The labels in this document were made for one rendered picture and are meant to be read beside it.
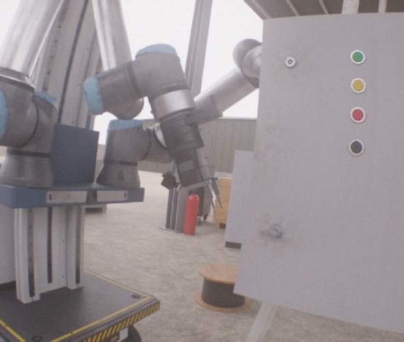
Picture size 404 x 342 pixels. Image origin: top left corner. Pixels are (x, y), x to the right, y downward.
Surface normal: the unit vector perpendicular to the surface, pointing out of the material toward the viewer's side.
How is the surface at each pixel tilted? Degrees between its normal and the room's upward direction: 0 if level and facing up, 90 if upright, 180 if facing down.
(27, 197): 90
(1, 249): 90
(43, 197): 90
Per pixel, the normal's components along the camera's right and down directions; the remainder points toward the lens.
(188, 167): -0.36, -0.22
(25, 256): 0.90, 0.12
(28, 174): 0.60, -0.25
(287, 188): -0.57, -0.04
